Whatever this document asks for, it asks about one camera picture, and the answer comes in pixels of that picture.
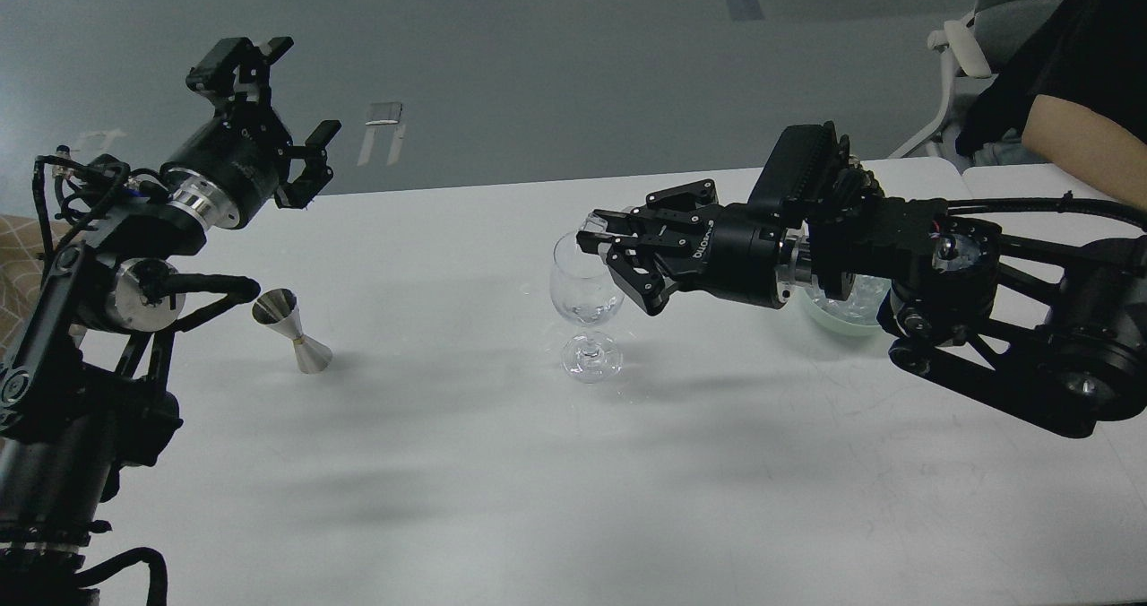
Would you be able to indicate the green bowl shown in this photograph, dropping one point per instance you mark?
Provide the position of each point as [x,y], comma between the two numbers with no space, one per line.
[856,316]

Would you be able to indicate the clear ice cubes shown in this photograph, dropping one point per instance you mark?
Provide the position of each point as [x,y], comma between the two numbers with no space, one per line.
[594,223]

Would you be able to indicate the steel cocktail jigger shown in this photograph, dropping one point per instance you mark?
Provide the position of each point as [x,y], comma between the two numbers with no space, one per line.
[277,309]

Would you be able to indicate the grey office chair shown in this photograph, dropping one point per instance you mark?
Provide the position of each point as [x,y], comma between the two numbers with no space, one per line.
[972,52]

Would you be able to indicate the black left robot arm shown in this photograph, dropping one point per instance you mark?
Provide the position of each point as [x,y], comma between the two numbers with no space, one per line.
[85,379]

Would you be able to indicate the beige checkered sofa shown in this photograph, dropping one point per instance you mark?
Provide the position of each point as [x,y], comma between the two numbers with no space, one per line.
[22,265]

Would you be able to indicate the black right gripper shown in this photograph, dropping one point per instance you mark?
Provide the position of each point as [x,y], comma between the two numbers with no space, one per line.
[681,240]

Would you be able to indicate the seated person black shirt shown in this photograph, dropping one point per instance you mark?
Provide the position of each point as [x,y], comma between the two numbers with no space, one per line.
[1073,95]

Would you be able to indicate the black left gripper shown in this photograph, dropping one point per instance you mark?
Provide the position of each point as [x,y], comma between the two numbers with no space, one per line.
[247,158]

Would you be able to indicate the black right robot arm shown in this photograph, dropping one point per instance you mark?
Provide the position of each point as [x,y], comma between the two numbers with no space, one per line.
[1049,333]

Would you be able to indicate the clear wine glass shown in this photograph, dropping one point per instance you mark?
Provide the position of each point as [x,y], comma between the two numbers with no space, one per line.
[583,293]

